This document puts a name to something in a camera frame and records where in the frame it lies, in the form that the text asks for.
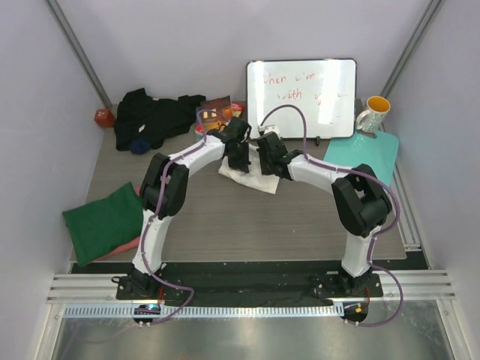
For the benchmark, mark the white whiteboard with writing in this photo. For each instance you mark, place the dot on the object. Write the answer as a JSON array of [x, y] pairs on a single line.
[[319, 97]]

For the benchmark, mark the white mug yellow inside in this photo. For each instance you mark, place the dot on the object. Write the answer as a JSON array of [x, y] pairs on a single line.
[[374, 114]]

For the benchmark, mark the brown Edward Tulane book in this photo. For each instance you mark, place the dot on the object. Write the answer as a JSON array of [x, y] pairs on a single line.
[[215, 113]]

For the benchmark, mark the dark blue cloth ball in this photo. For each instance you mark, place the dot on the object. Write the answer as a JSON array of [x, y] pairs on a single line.
[[139, 146]]

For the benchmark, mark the right aluminium frame post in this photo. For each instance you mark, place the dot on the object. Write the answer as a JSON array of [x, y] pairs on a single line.
[[420, 30]]

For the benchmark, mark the black t-shirt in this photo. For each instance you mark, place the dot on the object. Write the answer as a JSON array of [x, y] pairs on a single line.
[[140, 115]]

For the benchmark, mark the left aluminium frame post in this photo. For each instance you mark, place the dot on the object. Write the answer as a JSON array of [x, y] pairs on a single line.
[[63, 23]]

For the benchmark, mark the folded pink t-shirt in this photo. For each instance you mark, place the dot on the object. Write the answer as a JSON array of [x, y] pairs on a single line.
[[121, 221]]

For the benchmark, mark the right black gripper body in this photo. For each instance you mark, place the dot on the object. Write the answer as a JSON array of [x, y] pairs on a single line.
[[265, 163]]

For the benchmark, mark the teal cutting board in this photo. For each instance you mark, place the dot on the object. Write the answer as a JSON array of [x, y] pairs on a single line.
[[379, 152]]

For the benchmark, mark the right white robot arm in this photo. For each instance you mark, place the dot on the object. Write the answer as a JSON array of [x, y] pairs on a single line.
[[360, 198]]

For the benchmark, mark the folded green t-shirt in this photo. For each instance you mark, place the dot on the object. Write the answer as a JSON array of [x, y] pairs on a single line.
[[83, 224]]

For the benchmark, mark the white t-shirt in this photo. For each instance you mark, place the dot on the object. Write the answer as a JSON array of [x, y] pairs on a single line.
[[253, 179]]

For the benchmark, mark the slotted cable duct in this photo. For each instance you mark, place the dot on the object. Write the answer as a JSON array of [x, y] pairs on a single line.
[[147, 311]]

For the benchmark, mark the aluminium frame post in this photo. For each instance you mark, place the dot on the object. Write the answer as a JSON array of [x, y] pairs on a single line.
[[63, 23], [420, 30]]

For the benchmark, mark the red Treehouse book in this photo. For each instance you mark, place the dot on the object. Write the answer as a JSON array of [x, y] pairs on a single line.
[[238, 108]]

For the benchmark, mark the red cube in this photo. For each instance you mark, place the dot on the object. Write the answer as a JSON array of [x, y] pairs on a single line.
[[104, 118]]

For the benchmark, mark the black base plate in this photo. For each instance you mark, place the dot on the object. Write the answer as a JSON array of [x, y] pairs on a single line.
[[239, 284]]

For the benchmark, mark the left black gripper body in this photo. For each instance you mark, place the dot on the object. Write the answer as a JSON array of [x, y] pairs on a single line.
[[240, 160]]

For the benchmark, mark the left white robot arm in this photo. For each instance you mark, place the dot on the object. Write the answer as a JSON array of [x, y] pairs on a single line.
[[164, 189]]

